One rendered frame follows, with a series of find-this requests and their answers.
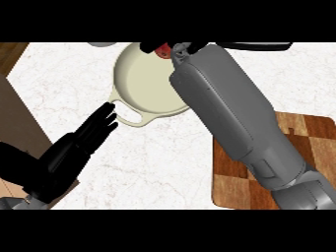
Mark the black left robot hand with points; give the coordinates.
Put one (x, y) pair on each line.
(58, 157)

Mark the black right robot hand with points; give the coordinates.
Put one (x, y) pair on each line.
(195, 46)

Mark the red pear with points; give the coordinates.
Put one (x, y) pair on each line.
(163, 51)

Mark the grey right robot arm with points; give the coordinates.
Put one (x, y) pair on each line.
(233, 111)

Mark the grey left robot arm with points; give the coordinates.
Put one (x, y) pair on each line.
(8, 203)

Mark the checkered wooden cutting board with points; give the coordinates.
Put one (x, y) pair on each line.
(325, 147)

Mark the black flat appliance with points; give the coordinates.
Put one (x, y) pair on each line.
(258, 46)

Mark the grey round object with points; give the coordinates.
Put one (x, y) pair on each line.
(101, 44)

